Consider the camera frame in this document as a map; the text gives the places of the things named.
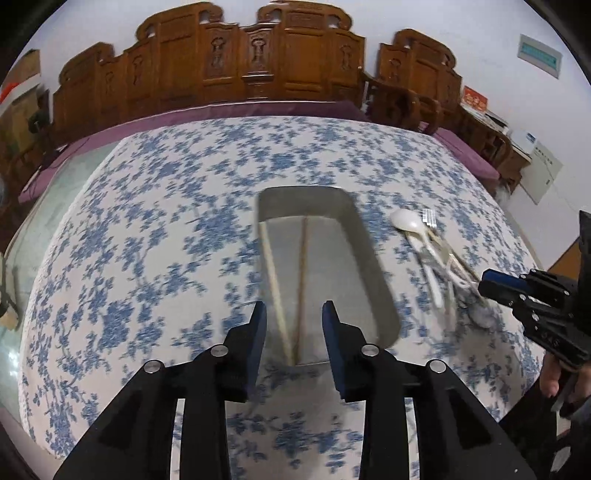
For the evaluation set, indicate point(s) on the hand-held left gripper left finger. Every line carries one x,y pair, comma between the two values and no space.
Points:
256,341

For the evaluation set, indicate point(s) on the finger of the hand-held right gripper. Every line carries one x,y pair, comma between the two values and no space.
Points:
498,284
540,323

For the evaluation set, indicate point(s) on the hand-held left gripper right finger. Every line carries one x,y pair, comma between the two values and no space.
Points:
332,346

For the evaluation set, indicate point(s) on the white plastic spoon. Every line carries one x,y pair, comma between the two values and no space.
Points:
406,220
457,277

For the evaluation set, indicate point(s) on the wooden chopstick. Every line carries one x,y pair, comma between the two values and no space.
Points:
302,267
455,258
445,261
272,277

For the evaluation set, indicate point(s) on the metal tray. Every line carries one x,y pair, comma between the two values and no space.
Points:
323,258

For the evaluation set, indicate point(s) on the person's right hand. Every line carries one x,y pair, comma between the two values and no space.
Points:
551,376

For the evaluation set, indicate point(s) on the brown board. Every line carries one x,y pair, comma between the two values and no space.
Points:
565,258

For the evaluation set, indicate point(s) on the white electrical box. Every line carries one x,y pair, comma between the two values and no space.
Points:
545,173

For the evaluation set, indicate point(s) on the person's dark clothing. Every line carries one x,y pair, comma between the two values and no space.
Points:
531,429

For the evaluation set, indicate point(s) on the purple armchair cushion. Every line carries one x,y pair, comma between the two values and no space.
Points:
466,154

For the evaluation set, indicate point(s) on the white appliance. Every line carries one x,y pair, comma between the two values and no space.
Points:
522,141

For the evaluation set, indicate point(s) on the wooden side table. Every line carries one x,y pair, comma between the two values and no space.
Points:
496,143

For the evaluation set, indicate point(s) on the blue floral tablecloth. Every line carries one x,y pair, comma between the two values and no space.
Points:
161,230

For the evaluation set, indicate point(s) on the red sign on desk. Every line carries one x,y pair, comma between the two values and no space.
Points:
474,98

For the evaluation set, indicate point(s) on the carved wooden armchair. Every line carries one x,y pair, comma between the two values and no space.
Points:
415,69

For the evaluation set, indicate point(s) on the carved wooden sofa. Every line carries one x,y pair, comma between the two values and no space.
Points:
184,55

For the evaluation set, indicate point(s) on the green white wall panel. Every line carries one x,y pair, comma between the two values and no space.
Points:
540,54

